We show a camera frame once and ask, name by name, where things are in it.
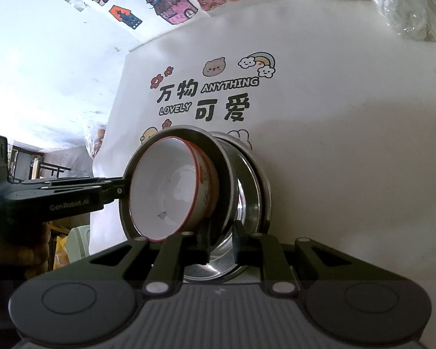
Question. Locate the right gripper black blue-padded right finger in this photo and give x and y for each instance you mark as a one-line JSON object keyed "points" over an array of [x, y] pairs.
{"points": [[264, 252]]}

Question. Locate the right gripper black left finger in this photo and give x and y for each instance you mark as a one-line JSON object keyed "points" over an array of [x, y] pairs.
{"points": [[169, 259]]}

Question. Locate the steel plate with sticker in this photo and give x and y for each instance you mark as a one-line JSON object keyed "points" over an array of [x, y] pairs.
{"points": [[253, 211]]}

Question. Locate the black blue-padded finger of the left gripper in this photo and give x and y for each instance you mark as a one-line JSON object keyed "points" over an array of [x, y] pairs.
{"points": [[49, 204]]}

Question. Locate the white red-rimmed bowl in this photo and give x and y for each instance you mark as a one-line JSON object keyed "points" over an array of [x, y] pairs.
{"points": [[174, 186]]}

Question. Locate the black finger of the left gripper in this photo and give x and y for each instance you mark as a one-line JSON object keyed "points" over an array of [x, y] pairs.
{"points": [[68, 182]]}

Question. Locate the green plastic stool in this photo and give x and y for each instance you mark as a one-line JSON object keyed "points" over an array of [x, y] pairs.
{"points": [[77, 244]]}

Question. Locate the white printed table mat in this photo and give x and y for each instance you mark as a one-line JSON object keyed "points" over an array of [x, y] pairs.
{"points": [[345, 128]]}

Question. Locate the bag of red fruit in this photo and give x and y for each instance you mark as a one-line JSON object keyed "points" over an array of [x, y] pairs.
{"points": [[93, 137]]}

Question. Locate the deep steel bowl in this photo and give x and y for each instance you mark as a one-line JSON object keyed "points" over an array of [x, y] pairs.
{"points": [[216, 225]]}

